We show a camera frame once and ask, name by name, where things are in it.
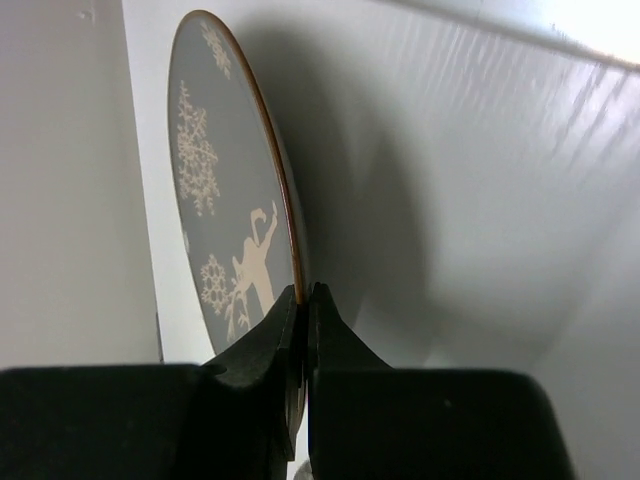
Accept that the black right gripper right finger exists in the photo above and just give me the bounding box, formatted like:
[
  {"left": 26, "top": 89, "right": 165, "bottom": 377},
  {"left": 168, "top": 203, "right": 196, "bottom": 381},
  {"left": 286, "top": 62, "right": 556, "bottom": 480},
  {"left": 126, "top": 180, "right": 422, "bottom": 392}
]
[{"left": 308, "top": 283, "right": 575, "bottom": 479}]

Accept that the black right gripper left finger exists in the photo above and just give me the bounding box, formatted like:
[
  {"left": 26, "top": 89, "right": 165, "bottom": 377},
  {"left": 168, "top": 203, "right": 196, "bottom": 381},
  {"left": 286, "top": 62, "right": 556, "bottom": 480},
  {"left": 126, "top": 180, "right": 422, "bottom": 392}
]
[{"left": 1, "top": 287, "right": 300, "bottom": 479}]

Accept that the grey reindeer plate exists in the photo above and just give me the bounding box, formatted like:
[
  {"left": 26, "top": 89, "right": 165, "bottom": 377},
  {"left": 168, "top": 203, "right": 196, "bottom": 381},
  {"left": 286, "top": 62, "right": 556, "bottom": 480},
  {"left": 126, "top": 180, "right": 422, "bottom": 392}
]
[{"left": 166, "top": 8, "right": 307, "bottom": 431}]

